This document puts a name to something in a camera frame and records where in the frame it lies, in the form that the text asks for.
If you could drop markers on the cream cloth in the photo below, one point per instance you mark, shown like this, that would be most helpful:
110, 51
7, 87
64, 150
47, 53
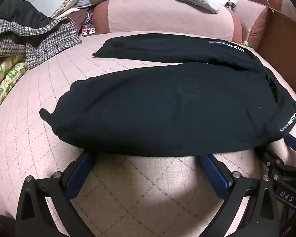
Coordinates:
66, 6

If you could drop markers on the colourful packet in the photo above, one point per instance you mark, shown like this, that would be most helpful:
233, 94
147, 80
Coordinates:
88, 30

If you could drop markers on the green printed blanket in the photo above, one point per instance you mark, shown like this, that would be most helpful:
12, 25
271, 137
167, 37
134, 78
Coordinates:
3, 79

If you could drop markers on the pink brown side cushion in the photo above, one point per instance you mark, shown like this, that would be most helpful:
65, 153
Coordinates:
251, 22

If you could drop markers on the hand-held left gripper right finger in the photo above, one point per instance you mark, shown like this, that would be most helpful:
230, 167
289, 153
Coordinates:
217, 175

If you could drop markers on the black garment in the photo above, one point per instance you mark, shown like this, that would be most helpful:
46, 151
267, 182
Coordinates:
22, 13

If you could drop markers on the pink quilted sofa cover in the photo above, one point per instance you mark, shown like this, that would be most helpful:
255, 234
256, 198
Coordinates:
148, 195

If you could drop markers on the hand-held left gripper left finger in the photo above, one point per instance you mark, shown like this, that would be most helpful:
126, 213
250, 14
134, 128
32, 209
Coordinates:
80, 175

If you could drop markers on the pink bolster cushion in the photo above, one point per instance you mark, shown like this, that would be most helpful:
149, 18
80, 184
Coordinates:
162, 18

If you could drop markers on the black pants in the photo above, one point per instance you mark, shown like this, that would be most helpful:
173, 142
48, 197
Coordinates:
162, 108

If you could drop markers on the small black gold ornament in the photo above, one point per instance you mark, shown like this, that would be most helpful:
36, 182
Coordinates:
230, 5

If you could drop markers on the houndstooth coat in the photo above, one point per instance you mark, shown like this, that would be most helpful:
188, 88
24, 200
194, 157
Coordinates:
46, 38

